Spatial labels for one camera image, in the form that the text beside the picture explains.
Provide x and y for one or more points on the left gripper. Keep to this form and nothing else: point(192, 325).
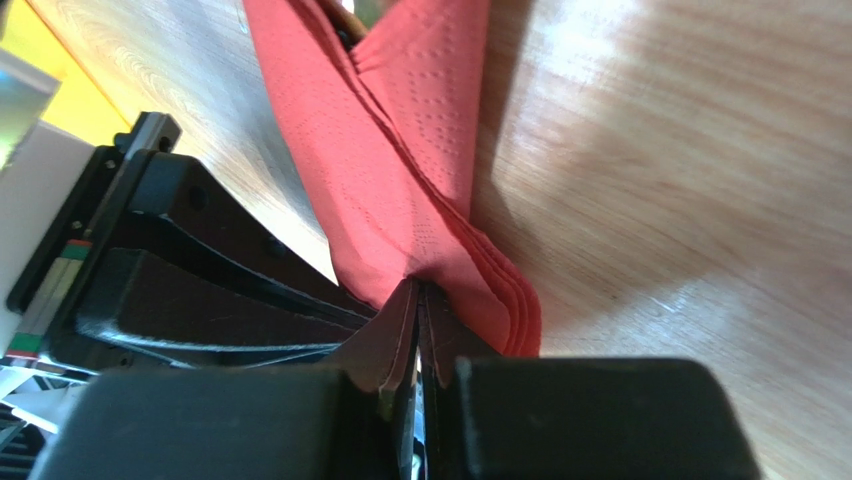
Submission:
point(185, 272)

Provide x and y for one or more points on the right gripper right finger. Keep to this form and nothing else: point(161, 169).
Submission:
point(488, 416)

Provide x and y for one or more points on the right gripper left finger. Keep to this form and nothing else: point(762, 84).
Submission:
point(341, 418)

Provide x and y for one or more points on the red paper napkin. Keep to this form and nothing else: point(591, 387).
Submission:
point(383, 135)

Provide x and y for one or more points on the gold spoon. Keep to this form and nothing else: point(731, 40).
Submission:
point(344, 22)

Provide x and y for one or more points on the yellow plastic bin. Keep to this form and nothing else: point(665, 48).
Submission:
point(78, 106)

